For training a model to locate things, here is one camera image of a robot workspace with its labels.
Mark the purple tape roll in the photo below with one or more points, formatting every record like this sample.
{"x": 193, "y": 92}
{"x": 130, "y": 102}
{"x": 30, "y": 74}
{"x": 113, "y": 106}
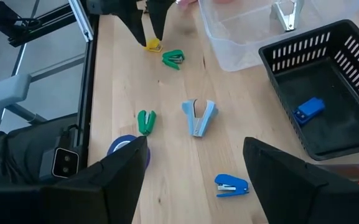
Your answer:
{"x": 114, "y": 146}

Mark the green mini stapler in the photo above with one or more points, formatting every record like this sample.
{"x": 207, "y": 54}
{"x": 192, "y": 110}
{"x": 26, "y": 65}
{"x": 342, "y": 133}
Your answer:
{"x": 146, "y": 123}

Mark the clear plastic bin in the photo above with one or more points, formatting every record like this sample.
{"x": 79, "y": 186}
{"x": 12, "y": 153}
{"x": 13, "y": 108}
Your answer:
{"x": 229, "y": 40}

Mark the black slotted plastic basket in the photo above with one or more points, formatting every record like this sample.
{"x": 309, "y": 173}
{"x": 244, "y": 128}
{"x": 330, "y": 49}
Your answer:
{"x": 338, "y": 130}

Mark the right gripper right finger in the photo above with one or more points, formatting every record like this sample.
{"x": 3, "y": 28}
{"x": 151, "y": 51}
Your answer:
{"x": 291, "y": 193}

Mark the silver aluminium extrusion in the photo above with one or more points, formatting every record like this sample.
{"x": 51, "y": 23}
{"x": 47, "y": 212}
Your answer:
{"x": 81, "y": 18}

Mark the blue mini stapler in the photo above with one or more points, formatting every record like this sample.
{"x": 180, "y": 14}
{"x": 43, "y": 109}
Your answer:
{"x": 310, "y": 110}
{"x": 232, "y": 185}

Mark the yellow mini stapler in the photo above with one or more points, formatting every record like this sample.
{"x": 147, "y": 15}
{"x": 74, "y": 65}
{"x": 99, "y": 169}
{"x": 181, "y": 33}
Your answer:
{"x": 152, "y": 46}

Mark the black fabric cover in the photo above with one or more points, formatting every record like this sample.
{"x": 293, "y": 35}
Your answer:
{"x": 11, "y": 155}

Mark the black table-level camera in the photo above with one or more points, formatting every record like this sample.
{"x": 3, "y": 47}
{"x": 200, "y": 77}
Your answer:
{"x": 62, "y": 161}

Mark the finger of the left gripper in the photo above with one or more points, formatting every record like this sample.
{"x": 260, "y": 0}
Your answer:
{"x": 159, "y": 18}
{"x": 134, "y": 21}

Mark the silver metal staple remover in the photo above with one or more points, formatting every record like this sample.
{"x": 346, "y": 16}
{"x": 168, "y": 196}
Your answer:
{"x": 288, "y": 18}

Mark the green tape roll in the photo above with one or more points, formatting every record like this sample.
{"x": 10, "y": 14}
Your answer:
{"x": 173, "y": 59}

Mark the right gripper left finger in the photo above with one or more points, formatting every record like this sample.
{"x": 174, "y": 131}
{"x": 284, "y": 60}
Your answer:
{"x": 110, "y": 193}

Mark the grey padded seat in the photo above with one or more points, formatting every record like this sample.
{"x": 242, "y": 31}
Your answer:
{"x": 2, "y": 93}

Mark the black aluminium table frame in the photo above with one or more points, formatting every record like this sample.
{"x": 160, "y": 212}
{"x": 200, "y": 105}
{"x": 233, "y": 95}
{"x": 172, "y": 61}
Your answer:
{"x": 89, "y": 77}

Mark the light blue staple remover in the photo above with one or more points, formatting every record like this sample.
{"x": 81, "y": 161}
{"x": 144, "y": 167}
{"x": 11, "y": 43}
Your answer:
{"x": 199, "y": 121}

